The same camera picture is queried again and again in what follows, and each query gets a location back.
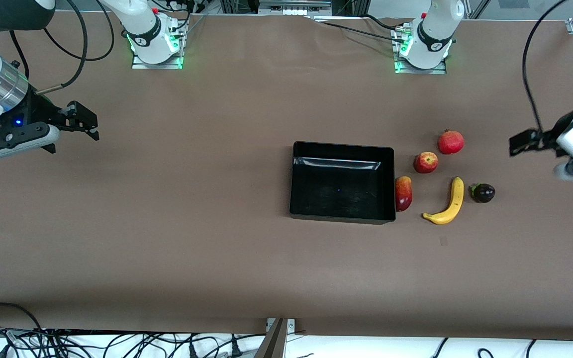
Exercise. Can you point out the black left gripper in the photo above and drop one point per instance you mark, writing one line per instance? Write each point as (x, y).
(554, 130)

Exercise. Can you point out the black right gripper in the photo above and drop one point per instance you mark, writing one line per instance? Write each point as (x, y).
(39, 110)

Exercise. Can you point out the yellow banana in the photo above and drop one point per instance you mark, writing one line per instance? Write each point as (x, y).
(458, 196)

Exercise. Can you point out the red yellow apple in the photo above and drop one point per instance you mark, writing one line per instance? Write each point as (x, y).
(426, 162)

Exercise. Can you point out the black rectangular plastic tray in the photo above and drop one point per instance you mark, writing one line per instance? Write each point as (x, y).
(341, 194)

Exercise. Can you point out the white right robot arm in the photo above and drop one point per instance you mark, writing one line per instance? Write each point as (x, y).
(135, 17)

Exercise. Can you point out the dark purple eggplant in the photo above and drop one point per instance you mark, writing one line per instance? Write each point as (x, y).
(483, 193)

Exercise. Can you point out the red pomegranate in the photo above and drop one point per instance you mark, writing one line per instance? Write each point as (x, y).
(451, 142)

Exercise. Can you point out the red mango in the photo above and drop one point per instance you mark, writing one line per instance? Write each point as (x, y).
(404, 191)

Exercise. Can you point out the brown table cover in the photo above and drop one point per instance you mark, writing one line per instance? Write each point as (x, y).
(266, 273)

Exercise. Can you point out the white power strip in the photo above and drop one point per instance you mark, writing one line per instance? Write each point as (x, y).
(294, 10)

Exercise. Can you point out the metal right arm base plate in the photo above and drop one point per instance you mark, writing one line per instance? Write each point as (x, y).
(157, 64)

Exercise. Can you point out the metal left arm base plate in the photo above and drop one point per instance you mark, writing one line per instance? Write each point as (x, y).
(421, 70)

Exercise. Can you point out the dark aluminium frame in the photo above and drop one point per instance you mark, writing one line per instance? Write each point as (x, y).
(346, 6)

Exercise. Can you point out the metal table edge bracket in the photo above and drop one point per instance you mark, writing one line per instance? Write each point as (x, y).
(272, 343)

